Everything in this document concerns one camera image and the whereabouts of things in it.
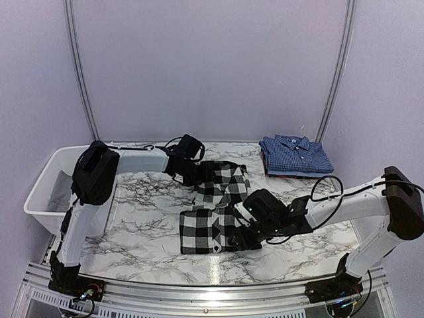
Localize right aluminium wall post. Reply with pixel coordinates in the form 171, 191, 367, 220
315, 0, 357, 142

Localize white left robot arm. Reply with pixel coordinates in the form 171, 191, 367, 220
50, 134, 215, 295

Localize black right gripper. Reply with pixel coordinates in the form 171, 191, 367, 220
228, 218, 282, 251

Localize folded blue checkered shirt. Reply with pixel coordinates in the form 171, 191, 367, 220
259, 134, 334, 174

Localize aluminium front frame rail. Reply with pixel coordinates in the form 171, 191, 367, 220
19, 261, 388, 318

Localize black white checkered shirt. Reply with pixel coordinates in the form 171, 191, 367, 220
179, 160, 253, 254

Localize white plastic bin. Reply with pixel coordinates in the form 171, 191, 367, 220
24, 142, 120, 238

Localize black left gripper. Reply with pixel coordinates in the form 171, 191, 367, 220
180, 158, 216, 186

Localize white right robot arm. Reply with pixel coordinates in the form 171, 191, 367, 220
229, 166, 423, 297

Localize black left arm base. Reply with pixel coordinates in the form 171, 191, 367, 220
48, 254, 105, 301

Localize grey cloth in bin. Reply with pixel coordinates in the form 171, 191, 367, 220
47, 170, 72, 213

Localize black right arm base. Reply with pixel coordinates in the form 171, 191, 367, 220
304, 253, 363, 303

